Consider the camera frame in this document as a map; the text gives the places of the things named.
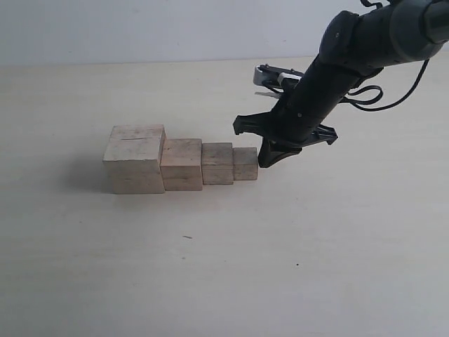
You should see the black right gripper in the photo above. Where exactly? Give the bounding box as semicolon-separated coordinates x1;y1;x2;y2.
233;75;339;168

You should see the smallest wooden cube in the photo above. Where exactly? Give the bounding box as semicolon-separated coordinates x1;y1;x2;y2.
233;147;259;180

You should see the third largest wooden cube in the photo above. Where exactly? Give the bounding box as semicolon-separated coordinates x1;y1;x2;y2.
201;143;234;185

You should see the second largest wooden cube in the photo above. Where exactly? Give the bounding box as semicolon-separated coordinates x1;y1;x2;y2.
161;138;203;191

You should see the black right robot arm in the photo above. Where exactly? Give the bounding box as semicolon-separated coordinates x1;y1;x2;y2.
233;1;448;168

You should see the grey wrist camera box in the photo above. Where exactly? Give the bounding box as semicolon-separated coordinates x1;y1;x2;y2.
253;64;304;93

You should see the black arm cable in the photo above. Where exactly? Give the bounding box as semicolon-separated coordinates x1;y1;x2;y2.
345;58;432;112

